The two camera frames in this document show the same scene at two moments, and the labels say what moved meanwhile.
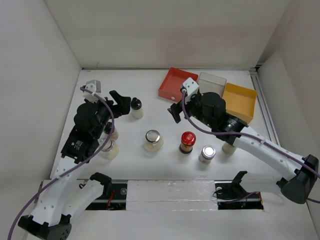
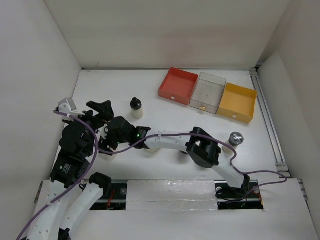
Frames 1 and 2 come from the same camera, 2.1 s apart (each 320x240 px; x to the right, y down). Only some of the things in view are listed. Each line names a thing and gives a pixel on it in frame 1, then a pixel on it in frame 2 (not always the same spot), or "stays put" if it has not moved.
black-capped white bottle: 137,111 stays put
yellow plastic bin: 240,102 stays put
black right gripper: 174,110 -> 109,131
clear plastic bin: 208,83 stays put
